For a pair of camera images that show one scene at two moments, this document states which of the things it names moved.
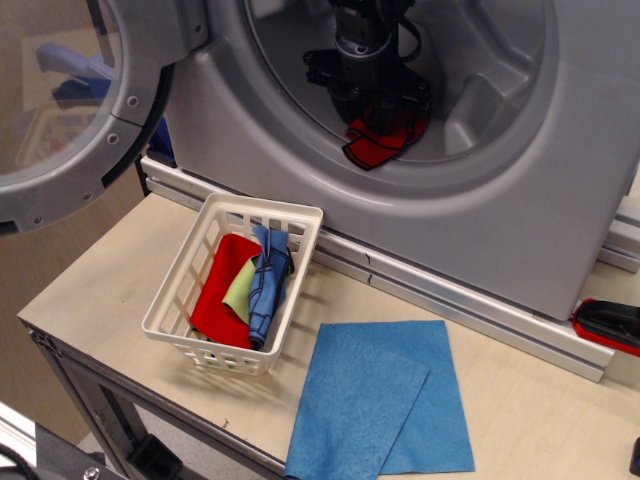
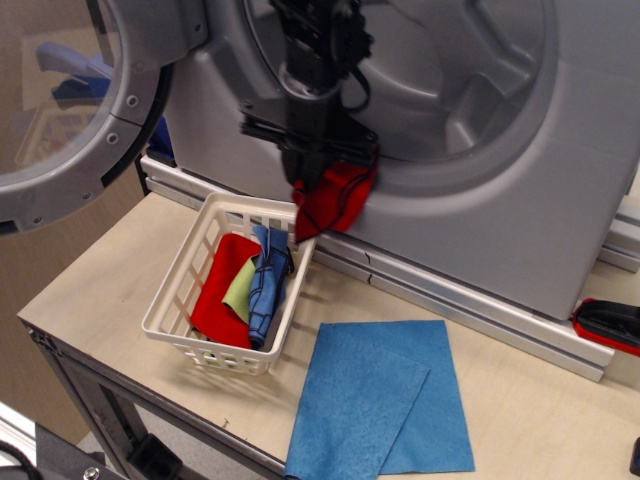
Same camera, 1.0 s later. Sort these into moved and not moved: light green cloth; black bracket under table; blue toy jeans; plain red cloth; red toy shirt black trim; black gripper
Moved: red toy shirt black trim; black gripper
Not moved: black bracket under table; light green cloth; plain red cloth; blue toy jeans
